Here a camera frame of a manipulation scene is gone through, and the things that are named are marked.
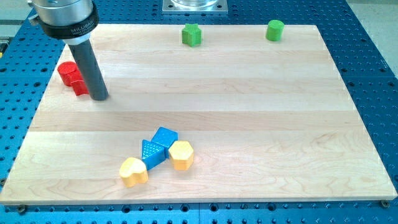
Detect small red block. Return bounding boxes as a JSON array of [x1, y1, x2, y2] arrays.
[[70, 80, 89, 96]]

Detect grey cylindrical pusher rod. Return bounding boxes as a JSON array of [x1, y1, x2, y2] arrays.
[[69, 39, 109, 101]]

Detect blue square block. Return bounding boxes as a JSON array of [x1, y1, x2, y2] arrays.
[[150, 127, 178, 159]]

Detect green cylinder block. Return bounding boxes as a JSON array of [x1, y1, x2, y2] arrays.
[[266, 20, 284, 41]]

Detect yellow hexagon block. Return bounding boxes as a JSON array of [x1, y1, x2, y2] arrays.
[[169, 140, 194, 170]]

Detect board corner screw right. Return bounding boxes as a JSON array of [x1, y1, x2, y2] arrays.
[[379, 200, 390, 208]]

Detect board corner screw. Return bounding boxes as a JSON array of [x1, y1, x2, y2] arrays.
[[379, 200, 390, 208], [16, 205, 26, 214]]

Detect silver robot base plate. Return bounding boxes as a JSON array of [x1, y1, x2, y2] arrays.
[[162, 0, 228, 14]]

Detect red cylinder block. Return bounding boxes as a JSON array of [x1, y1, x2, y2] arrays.
[[57, 61, 83, 86]]

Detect yellow heart block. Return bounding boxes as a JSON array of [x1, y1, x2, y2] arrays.
[[119, 157, 149, 187]]

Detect light wooden board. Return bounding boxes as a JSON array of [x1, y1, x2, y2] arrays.
[[1, 24, 397, 205]]

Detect board corner screw left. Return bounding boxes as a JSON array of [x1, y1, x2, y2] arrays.
[[16, 205, 26, 214]]

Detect green star block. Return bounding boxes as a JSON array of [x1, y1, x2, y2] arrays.
[[182, 24, 201, 47]]

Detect blue triangle block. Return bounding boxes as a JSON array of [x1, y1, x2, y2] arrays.
[[141, 139, 165, 170]]

